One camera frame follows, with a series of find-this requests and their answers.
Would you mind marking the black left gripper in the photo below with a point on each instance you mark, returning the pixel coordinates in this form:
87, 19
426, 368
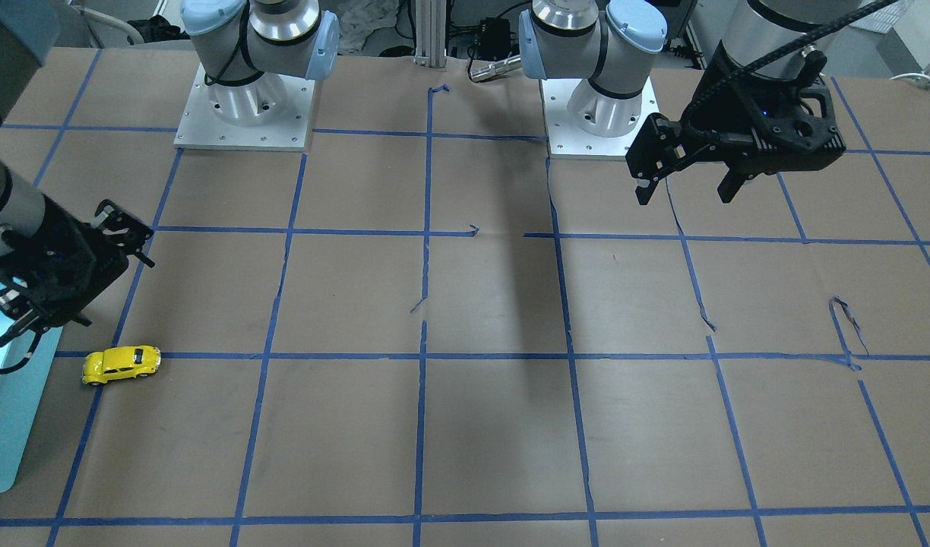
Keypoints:
717, 114

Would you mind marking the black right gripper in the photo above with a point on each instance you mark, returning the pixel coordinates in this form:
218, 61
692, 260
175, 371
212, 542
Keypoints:
68, 254

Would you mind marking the yellow toy beetle car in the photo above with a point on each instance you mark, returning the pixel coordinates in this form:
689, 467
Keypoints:
120, 362

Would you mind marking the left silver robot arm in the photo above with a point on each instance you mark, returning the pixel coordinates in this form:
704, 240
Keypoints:
614, 48

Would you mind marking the teal storage box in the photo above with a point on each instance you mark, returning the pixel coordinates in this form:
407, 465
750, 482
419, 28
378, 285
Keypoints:
20, 395

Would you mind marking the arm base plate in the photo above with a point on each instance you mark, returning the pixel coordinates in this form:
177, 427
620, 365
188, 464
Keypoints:
582, 124
272, 114

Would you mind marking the aluminium frame post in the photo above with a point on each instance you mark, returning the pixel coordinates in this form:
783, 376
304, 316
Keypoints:
430, 24

